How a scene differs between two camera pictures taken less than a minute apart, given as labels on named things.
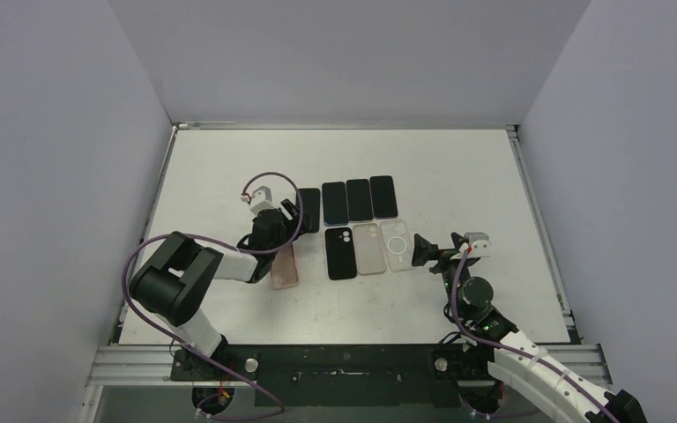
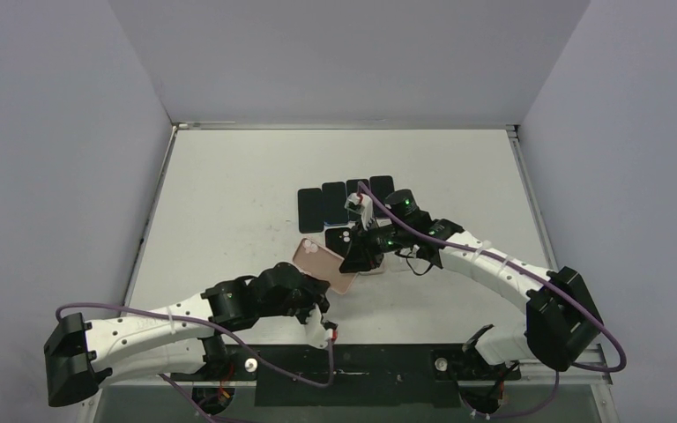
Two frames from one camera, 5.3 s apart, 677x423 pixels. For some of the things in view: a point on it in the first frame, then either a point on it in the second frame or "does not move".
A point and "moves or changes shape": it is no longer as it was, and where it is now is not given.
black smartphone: x=359 y=200 does not move
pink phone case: x=285 y=270 moves or changes shape
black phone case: x=340 y=253 does not move
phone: x=310 y=203 does not move
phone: x=335 y=204 does not move
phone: x=384 y=204 does not move
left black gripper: x=292 y=224 → x=316 y=291
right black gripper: x=439 y=254 → x=365 y=252
